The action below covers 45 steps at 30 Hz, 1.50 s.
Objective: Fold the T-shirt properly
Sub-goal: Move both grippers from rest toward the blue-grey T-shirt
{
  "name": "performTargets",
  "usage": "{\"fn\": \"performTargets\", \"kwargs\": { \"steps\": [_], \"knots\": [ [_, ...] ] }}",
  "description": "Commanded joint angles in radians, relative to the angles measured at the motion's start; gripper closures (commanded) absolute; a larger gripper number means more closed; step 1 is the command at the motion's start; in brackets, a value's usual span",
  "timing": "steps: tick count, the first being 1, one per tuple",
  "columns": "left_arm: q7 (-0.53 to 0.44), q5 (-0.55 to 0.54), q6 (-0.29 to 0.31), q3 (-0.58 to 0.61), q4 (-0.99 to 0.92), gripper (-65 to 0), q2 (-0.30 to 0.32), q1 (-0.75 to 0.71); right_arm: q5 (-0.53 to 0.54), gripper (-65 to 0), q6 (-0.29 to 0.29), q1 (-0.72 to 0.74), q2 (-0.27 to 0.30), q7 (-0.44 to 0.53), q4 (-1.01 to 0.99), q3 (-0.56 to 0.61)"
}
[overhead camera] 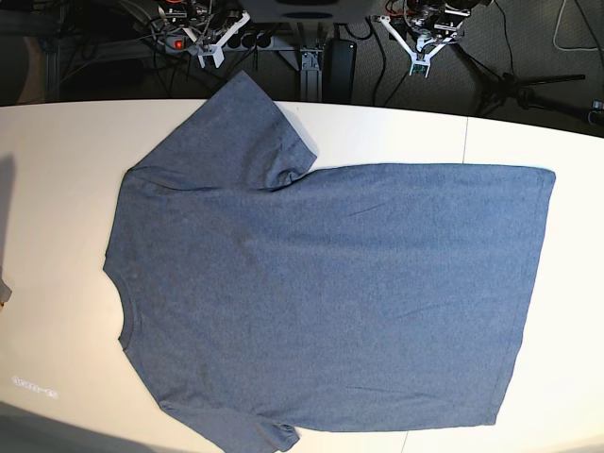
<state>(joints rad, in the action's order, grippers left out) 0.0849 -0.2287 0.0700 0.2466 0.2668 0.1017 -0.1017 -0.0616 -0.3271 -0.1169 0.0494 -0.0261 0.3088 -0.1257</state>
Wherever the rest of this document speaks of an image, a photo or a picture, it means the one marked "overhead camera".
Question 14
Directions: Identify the blue T-shirt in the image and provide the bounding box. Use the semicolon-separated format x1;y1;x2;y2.
104;74;556;452

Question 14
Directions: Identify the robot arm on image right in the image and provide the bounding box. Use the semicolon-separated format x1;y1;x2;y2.
402;0;492;41

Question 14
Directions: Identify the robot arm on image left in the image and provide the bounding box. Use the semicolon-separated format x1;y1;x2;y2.
156;0;243;30

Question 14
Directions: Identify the black power adapter brick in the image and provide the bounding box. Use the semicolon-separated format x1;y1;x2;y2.
323;39;357;104

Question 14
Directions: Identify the white power strip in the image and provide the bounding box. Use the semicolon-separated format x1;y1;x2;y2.
162;31;276;54

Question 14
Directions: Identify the grey object at table edge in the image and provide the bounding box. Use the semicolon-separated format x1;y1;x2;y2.
0;279;12;306

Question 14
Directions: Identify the aluminium frame post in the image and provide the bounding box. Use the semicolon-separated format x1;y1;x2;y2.
295;23;325;103

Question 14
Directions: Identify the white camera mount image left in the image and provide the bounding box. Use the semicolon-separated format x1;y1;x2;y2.
183;10;250;69

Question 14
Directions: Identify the grey base camera housing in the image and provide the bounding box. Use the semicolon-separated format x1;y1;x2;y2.
240;0;374;24

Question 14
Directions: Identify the white cable on floor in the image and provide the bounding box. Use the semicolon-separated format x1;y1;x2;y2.
552;0;604;52

